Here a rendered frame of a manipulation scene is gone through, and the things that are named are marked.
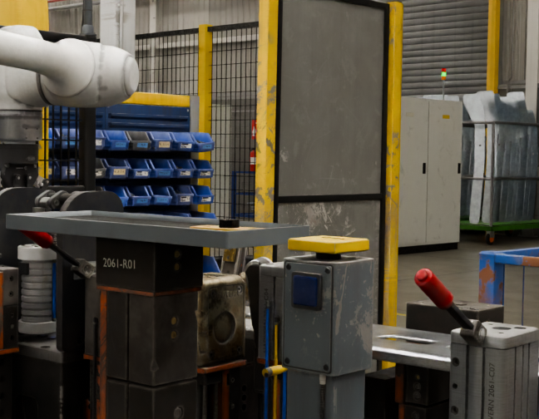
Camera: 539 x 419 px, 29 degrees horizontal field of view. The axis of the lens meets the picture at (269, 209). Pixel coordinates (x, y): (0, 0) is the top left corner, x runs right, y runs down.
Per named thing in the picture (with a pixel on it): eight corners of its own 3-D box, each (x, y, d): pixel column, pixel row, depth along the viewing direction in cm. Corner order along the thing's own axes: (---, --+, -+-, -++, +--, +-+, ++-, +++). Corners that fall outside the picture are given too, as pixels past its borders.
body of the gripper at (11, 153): (11, 142, 186) (11, 194, 187) (48, 142, 193) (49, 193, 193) (-14, 142, 191) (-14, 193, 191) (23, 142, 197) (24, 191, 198)
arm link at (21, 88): (-25, 110, 188) (38, 110, 184) (-26, 22, 187) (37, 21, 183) (10, 111, 198) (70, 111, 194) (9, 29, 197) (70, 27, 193)
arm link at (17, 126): (52, 111, 192) (52, 144, 192) (22, 112, 198) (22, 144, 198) (12, 110, 185) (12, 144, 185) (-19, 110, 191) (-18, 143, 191)
